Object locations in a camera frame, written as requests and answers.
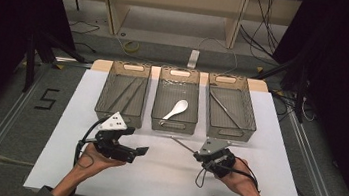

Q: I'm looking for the steel serrated knife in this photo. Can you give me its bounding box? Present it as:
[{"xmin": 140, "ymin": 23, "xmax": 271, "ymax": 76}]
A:
[{"xmin": 206, "ymin": 91, "xmax": 249, "ymax": 131}]

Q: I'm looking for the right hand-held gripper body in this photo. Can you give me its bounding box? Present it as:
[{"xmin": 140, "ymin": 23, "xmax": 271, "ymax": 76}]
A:
[{"xmin": 194, "ymin": 135, "xmax": 240, "ymax": 181}]

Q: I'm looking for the white table sheet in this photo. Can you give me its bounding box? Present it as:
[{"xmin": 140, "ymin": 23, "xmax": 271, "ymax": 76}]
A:
[{"xmin": 22, "ymin": 62, "xmax": 322, "ymax": 196}]

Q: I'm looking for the black metal stand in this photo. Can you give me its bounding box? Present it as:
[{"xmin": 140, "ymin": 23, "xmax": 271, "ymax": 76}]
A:
[
  {"xmin": 19, "ymin": 25, "xmax": 92, "ymax": 100},
  {"xmin": 250, "ymin": 47, "xmax": 314, "ymax": 124}
]

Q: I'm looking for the black cable bundle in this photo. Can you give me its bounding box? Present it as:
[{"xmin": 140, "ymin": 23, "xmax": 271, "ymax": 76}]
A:
[{"xmin": 235, "ymin": 0, "xmax": 288, "ymax": 67}]

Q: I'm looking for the white ceramic spoon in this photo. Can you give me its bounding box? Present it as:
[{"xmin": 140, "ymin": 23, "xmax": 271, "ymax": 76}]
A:
[{"xmin": 160, "ymin": 97, "xmax": 190, "ymax": 125}]

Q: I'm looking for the thin black floor cable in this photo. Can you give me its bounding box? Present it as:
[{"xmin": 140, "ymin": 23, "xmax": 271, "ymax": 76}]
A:
[{"xmin": 65, "ymin": 19, "xmax": 102, "ymax": 54}]

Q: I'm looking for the person's right hand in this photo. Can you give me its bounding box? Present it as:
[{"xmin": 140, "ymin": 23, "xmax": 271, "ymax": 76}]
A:
[{"xmin": 216, "ymin": 155, "xmax": 265, "ymax": 196}]

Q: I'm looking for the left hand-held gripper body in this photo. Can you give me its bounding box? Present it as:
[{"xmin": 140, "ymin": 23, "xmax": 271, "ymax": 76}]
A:
[{"xmin": 89, "ymin": 107, "xmax": 130, "ymax": 160}]

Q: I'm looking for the white power strip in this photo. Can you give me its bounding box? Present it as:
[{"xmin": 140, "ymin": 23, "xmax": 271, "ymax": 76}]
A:
[{"xmin": 186, "ymin": 47, "xmax": 201, "ymax": 71}]

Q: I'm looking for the yellow tape roll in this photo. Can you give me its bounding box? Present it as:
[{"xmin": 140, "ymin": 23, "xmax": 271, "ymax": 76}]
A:
[{"xmin": 124, "ymin": 40, "xmax": 141, "ymax": 54}]

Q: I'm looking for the person's left hand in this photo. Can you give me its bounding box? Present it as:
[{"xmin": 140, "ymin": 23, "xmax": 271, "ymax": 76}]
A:
[{"xmin": 78, "ymin": 140, "xmax": 129, "ymax": 178}]

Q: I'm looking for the steel chopstick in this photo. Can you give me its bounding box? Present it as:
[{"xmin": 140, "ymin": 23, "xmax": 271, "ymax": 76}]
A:
[
  {"xmin": 105, "ymin": 73, "xmax": 140, "ymax": 117},
  {"xmin": 121, "ymin": 77, "xmax": 147, "ymax": 117}
]

